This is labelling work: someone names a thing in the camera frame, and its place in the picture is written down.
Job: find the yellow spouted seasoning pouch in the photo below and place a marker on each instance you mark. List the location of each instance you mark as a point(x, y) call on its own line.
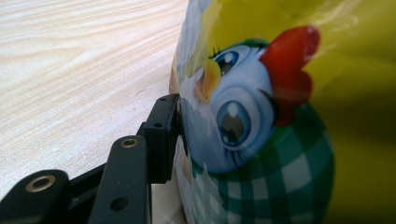
point(280, 140)

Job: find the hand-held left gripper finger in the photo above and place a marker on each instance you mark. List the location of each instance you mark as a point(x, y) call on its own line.
point(162, 137)

